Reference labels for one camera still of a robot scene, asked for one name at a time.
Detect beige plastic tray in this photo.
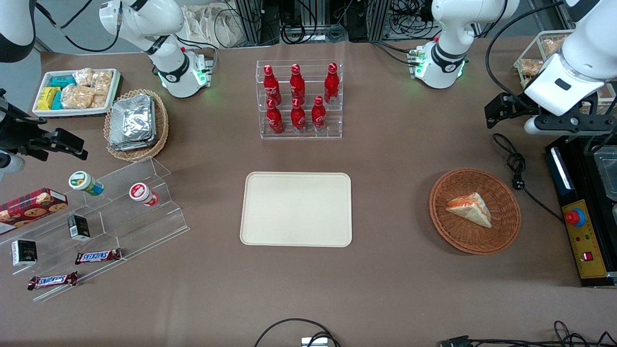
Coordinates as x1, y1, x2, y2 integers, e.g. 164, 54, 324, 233
240, 172, 353, 248

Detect black left base cables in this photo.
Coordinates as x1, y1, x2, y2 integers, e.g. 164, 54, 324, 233
370, 40, 420, 66

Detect black sealing machine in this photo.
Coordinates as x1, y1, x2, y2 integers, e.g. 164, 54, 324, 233
545, 133, 617, 288

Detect triangular sandwich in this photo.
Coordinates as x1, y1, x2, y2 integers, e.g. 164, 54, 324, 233
445, 192, 493, 228

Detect red cola bottle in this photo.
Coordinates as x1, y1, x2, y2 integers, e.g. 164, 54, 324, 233
263, 65, 282, 106
291, 98, 307, 133
290, 64, 306, 104
311, 95, 327, 133
324, 63, 340, 105
266, 99, 284, 134

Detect black right camera mount bracket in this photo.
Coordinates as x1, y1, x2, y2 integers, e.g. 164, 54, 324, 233
30, 128, 89, 161

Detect black power cable with plug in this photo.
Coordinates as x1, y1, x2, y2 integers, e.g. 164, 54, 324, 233
492, 133, 565, 225

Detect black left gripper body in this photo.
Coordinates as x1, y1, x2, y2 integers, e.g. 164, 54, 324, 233
533, 89, 617, 136

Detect aluminium frame post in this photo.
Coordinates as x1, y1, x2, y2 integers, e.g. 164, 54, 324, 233
234, 0, 265, 47

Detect green lid snack cup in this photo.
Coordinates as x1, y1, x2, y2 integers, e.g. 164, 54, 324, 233
68, 171, 104, 196

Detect black looped cable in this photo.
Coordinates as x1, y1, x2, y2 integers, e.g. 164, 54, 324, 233
254, 318, 340, 347

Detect black cable with connector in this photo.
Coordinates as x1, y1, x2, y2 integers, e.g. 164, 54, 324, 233
439, 320, 617, 347

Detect white wire rack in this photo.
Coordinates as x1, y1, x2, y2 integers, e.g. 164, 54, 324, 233
513, 30, 617, 131

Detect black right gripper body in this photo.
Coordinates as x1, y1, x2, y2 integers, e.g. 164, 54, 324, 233
0, 113, 49, 162

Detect yellow snack packet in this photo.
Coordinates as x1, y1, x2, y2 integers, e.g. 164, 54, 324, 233
37, 87, 61, 110

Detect oval light wicker basket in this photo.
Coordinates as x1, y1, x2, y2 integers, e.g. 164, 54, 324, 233
104, 89, 169, 162

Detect yellow control panel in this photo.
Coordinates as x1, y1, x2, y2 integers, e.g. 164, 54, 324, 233
562, 199, 609, 279

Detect clear acrylic step stand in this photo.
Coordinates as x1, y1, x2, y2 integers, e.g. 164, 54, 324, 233
0, 157, 190, 303

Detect small black white carton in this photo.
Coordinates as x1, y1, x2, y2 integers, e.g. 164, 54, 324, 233
11, 240, 38, 267

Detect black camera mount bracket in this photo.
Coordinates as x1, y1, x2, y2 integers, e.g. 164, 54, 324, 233
484, 92, 540, 129
30, 128, 89, 161

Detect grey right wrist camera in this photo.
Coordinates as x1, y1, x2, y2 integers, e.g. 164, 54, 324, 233
0, 150, 26, 181

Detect red cookie box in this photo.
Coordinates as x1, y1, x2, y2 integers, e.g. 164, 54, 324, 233
0, 187, 68, 235

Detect black left camera mount bracket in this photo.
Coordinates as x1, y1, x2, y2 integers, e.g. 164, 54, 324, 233
484, 92, 540, 129

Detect white cloth bag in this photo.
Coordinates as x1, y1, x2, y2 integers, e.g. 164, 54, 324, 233
182, 4, 242, 49

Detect black cable bundle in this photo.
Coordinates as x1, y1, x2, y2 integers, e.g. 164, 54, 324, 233
280, 19, 329, 45

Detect silver foil pouch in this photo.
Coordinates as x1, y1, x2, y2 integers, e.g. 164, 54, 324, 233
111, 94, 154, 141
108, 96, 157, 151

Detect red lid snack cup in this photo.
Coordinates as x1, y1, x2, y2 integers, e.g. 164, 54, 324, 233
129, 183, 159, 207

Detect clear acrylic bottle rack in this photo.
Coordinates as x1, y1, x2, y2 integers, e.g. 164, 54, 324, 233
256, 59, 344, 140

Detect black right base cables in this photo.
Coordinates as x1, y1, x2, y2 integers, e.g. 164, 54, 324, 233
174, 34, 220, 68

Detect black base cables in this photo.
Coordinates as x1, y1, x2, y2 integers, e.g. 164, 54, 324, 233
370, 40, 420, 66
174, 34, 220, 68

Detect clear plastic container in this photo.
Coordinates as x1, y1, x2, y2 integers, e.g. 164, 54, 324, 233
593, 146, 617, 201

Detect white rectangular snack tray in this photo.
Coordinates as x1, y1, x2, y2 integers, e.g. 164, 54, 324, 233
32, 68, 121, 118

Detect snickers chocolate bar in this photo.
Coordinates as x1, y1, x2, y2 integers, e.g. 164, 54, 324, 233
27, 271, 79, 291
75, 248, 122, 265

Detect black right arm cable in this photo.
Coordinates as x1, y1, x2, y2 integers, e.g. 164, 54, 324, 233
35, 0, 122, 53

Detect round brown wicker basket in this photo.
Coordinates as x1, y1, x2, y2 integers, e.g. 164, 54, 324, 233
429, 168, 522, 255

